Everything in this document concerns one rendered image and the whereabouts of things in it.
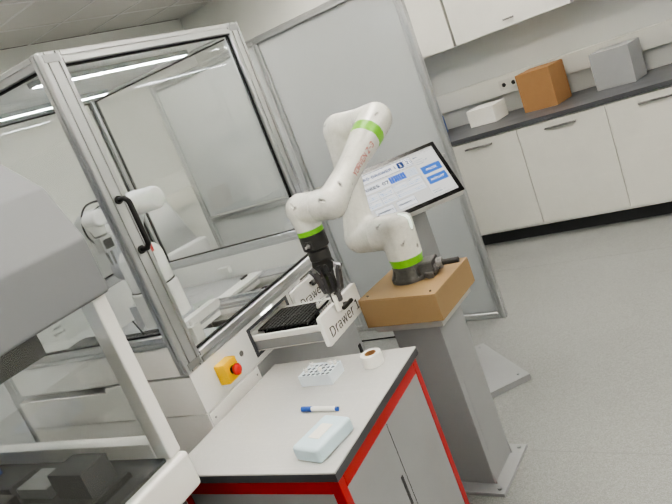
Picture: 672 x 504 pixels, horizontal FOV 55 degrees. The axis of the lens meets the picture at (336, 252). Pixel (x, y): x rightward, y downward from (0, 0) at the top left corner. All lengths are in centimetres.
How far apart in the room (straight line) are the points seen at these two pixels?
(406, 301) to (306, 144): 208
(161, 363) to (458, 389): 107
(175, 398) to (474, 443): 113
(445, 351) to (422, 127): 168
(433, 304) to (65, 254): 120
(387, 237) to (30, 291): 126
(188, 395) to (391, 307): 75
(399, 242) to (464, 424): 74
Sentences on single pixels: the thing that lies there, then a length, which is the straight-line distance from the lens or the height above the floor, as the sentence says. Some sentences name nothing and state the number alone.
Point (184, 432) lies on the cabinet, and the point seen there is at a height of 74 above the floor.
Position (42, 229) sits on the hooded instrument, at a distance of 159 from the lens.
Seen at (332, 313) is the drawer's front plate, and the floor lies 91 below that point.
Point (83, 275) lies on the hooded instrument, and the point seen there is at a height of 142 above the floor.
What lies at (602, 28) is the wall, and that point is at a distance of 541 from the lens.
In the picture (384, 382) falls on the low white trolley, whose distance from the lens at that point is 197.
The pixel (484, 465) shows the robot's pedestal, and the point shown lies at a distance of 265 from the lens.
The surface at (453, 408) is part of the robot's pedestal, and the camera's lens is 253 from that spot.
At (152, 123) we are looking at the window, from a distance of 227.
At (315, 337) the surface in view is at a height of 85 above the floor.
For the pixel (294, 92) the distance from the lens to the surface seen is 411.
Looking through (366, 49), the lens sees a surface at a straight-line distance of 380.
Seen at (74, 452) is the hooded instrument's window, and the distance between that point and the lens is 158.
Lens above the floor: 162
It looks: 14 degrees down
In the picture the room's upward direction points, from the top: 21 degrees counter-clockwise
